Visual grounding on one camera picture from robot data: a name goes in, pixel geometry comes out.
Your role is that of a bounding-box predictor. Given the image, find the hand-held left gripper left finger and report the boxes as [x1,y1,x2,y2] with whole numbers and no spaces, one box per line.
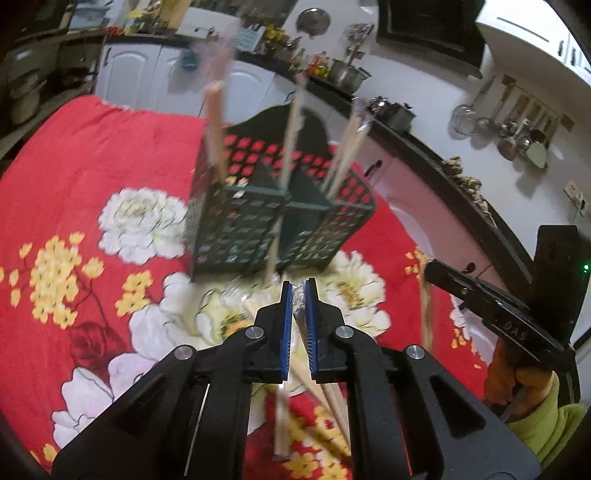
[51,280,294,480]

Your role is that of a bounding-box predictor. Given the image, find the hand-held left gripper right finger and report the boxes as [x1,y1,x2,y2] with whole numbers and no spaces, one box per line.
[304,277,544,480]

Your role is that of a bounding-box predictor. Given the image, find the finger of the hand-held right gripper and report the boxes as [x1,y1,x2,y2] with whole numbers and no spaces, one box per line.
[424,260,565,366]

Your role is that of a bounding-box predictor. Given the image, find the wooden chopstick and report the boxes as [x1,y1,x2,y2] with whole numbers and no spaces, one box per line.
[322,108,363,195]
[276,75,308,191]
[417,276,438,352]
[271,387,293,461]
[330,113,371,197]
[202,79,230,186]
[318,382,352,459]

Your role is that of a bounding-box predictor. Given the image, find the dark perforated utensil basket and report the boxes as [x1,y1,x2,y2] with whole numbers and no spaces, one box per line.
[187,103,378,283]

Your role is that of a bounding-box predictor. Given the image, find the hanging steel kitchen utensils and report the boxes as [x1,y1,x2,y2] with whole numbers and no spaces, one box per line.
[475,76,560,170]

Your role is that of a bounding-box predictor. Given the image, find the person's right hand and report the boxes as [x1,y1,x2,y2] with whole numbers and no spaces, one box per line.
[484,343,555,416]

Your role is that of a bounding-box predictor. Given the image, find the pile of ginger roots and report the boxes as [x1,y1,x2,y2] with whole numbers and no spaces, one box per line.
[442,156,491,214]

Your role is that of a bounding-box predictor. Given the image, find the small steel kettle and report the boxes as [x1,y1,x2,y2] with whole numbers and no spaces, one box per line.
[366,95,393,119]

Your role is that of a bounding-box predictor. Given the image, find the large steel pot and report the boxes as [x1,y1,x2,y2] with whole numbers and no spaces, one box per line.
[329,59,371,92]

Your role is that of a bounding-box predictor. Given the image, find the red floral blanket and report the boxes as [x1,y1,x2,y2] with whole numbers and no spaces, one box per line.
[0,94,509,480]

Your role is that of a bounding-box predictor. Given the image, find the black range hood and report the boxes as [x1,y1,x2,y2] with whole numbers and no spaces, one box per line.
[376,0,486,78]

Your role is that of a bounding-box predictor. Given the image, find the light blue utensil box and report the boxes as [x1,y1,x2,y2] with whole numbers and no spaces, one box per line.
[235,25,262,52]

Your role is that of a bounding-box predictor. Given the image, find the steel pot lid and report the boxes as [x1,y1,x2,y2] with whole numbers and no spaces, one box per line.
[296,8,332,36]

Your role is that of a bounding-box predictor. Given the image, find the wooden cutting board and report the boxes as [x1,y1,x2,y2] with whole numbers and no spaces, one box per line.
[159,0,191,25]

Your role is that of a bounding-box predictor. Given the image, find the stacked steel pots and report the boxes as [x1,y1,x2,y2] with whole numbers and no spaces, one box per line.
[8,68,48,126]

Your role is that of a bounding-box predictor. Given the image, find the wall power socket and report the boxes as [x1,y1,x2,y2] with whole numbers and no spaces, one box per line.
[563,182,590,209]

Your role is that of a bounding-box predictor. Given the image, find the wire mesh skimmer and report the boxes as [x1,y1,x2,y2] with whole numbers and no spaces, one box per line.
[450,76,498,138]

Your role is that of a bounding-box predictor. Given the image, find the white wall cabinet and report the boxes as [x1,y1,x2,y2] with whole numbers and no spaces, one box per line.
[475,0,591,75]

